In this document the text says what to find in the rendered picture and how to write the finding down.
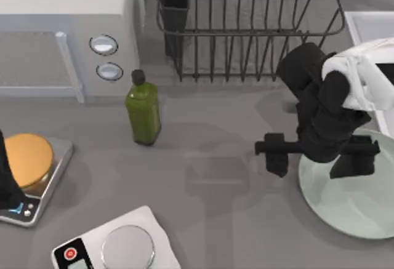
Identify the white kitchen scale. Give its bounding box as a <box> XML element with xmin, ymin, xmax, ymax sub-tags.
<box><xmin>51</xmin><ymin>205</ymin><xmax>183</xmax><ymax>269</ymax></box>

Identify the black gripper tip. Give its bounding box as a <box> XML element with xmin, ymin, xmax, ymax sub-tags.
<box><xmin>0</xmin><ymin>129</ymin><xmax>25</xmax><ymax>211</ymax></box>

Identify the small round microwave knob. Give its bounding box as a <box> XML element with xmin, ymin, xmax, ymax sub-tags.
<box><xmin>95</xmin><ymin>62</ymin><xmax>124</xmax><ymax>82</ymax></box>

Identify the large round microwave knob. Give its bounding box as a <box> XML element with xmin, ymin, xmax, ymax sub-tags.
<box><xmin>89</xmin><ymin>34</ymin><xmax>119</xmax><ymax>57</ymax></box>

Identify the dark wire dish rack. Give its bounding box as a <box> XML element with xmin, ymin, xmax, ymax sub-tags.
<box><xmin>155</xmin><ymin>0</ymin><xmax>346</xmax><ymax>83</ymax></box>

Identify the green bottle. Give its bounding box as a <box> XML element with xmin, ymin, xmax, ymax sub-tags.
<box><xmin>124</xmin><ymin>69</ymin><xmax>163</xmax><ymax>147</ymax></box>

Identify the orange round tin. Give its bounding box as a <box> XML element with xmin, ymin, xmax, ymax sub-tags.
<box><xmin>4</xmin><ymin>133</ymin><xmax>55</xmax><ymax>190</ymax></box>

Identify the silver kitchen scale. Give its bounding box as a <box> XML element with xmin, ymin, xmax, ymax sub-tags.
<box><xmin>0</xmin><ymin>136</ymin><xmax>75</xmax><ymax>228</ymax></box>

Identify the pale green plate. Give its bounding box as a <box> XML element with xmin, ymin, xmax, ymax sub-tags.
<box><xmin>297</xmin><ymin>129</ymin><xmax>394</xmax><ymax>240</ymax></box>

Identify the pale microwave oven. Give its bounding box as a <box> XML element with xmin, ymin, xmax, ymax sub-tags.
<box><xmin>0</xmin><ymin>0</ymin><xmax>146</xmax><ymax>107</ymax></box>

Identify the black cutlery holder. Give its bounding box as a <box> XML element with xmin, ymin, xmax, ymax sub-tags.
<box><xmin>156</xmin><ymin>0</ymin><xmax>192</xmax><ymax>58</ymax></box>

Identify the microwave glass door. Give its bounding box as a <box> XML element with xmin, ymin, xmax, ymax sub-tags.
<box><xmin>0</xmin><ymin>30</ymin><xmax>86</xmax><ymax>103</ymax></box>

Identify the pale blue door handle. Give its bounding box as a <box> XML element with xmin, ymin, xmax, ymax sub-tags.
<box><xmin>55</xmin><ymin>31</ymin><xmax>86</xmax><ymax>103</ymax></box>

